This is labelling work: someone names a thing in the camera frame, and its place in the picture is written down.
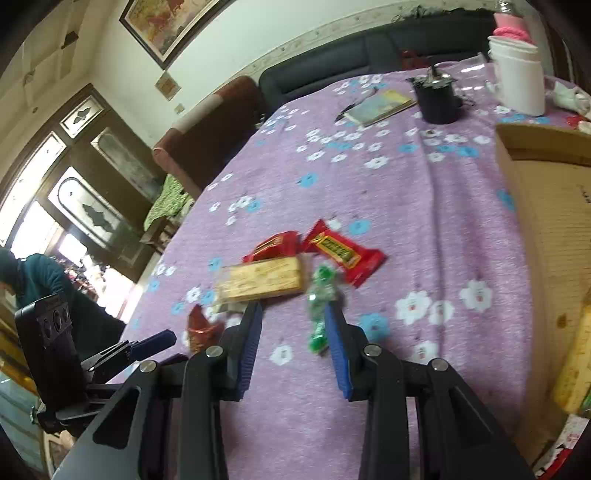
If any black pen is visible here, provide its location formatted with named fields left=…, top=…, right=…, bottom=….
left=335, top=88, right=382, bottom=123

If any white crumpled cloth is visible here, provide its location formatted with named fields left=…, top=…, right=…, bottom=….
left=551, top=80, right=591, bottom=114

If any framed painting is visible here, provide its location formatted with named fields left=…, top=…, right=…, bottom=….
left=119, top=0, right=232, bottom=70

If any purple floral tablecloth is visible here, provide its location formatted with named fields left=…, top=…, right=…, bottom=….
left=115, top=62, right=591, bottom=480

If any white and red snack packet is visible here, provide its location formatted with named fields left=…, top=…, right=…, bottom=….
left=531, top=413, right=585, bottom=480

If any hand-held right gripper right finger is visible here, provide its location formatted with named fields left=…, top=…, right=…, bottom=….
left=323, top=305, right=536, bottom=480

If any red bag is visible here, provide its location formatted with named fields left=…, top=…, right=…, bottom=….
left=401, top=48, right=430, bottom=71

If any black cup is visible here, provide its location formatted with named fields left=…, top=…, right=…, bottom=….
left=406, top=66, right=463, bottom=125

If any brown armchair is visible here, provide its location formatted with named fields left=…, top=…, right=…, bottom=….
left=152, top=75, right=266, bottom=195

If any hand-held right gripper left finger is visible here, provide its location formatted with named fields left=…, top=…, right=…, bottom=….
left=51, top=301, right=264, bottom=480

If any yellow notebook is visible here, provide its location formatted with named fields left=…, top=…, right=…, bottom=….
left=344, top=89, right=419, bottom=128

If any green patterned cloth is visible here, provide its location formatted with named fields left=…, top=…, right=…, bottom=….
left=143, top=175, right=195, bottom=232

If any pink thermos bottle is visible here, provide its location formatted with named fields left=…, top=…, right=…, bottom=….
left=492, top=0, right=539, bottom=47

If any small red snack packet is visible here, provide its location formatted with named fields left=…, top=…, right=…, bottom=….
left=242, top=231, right=300, bottom=264

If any red packet with gold label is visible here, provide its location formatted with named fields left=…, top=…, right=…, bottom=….
left=300, top=219, right=387, bottom=288

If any dark red foil packet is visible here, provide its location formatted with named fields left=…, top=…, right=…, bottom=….
left=185, top=304, right=227, bottom=354

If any white canister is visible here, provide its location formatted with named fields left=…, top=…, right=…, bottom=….
left=487, top=36, right=546, bottom=117

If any green candy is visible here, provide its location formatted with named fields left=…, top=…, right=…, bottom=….
left=307, top=263, right=345, bottom=356

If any black leather sofa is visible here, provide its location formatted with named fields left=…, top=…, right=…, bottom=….
left=259, top=9, right=504, bottom=116

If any beige cracker packet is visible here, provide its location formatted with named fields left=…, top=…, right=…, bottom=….
left=213, top=255, right=308, bottom=305

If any dark wooden glazed door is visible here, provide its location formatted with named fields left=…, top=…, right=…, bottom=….
left=0, top=83, right=171, bottom=287

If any small wall plaque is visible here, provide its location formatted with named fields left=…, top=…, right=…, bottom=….
left=154, top=73, right=182, bottom=101

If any cardboard box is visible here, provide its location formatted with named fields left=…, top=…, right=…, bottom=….
left=495, top=122, right=591, bottom=467

